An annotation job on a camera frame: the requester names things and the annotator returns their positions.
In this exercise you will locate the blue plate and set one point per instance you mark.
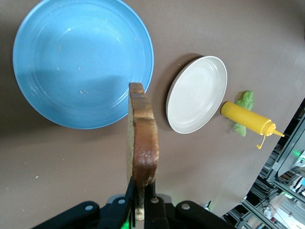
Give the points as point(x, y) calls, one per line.
point(78, 64)

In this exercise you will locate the green lettuce leaf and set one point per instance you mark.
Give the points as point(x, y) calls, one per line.
point(247, 99)

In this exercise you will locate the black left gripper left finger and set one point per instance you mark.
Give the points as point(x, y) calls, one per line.
point(114, 210)

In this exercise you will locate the beige plate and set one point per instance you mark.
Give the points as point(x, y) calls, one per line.
point(197, 95)

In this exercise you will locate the brown bread slice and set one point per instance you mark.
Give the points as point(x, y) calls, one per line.
point(145, 143)

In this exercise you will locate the yellow squeeze bottle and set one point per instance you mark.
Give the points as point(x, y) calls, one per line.
point(245, 118)

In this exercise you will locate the aluminium frame rack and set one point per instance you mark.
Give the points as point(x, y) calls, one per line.
point(283, 167)

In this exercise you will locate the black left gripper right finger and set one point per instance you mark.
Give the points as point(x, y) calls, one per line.
point(155, 210)

